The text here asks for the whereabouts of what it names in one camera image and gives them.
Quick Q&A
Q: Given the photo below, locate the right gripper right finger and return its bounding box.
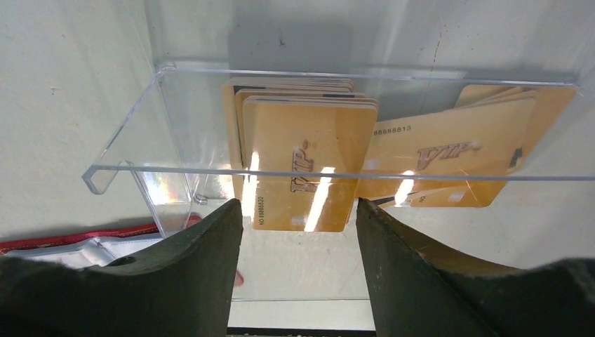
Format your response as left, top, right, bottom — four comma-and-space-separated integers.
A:
356, 199, 594, 336

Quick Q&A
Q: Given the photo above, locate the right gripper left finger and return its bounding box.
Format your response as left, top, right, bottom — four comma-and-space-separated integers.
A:
1, 199, 243, 336

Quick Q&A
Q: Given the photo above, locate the red leather card holder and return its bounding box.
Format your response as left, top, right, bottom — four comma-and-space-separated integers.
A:
0, 214, 245, 287

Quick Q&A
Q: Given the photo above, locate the orange credit card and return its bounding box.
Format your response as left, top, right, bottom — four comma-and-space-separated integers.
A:
356, 84, 577, 208
222, 77, 378, 232

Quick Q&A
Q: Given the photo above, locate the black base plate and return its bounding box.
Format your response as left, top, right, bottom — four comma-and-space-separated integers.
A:
227, 327, 377, 337

